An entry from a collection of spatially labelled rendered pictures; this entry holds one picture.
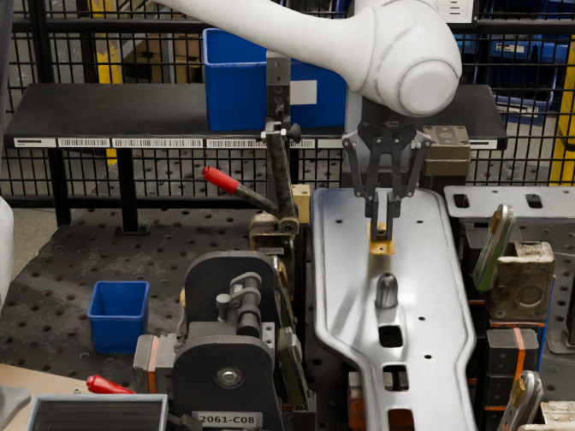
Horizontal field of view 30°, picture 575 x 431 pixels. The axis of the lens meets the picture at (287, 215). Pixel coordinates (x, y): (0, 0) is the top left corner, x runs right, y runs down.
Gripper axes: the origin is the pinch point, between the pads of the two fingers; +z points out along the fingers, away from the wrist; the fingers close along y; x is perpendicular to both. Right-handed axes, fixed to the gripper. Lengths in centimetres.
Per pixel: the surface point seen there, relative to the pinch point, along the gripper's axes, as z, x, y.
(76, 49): 54, 187, -83
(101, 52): 53, 181, -74
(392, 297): 4.6, -14.2, 0.7
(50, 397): -10, -52, -39
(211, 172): -8.0, -0.9, -25.2
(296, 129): -15.1, -1.0, -12.9
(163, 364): -1.4, -36.0, -29.0
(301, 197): 0.5, 6.1, -12.0
